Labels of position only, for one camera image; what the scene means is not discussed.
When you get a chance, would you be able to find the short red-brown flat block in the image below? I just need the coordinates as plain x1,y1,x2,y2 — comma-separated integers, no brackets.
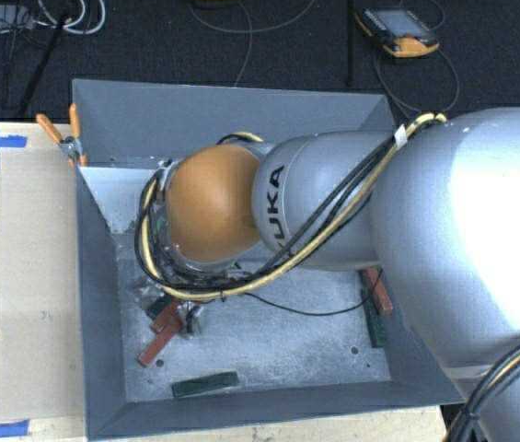
150,297,181,334

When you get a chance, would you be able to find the grey metal bin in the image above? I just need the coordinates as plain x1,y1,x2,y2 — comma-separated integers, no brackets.
71,78,467,442

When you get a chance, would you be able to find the pale cardboard board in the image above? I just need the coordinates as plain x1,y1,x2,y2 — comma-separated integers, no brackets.
0,147,87,424

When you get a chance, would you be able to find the dark green flat block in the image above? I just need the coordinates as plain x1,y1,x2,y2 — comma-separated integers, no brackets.
170,371,240,399
145,294,173,320
360,287,388,350

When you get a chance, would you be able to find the long red-brown flat block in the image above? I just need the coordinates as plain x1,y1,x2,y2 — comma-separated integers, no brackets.
136,316,185,368

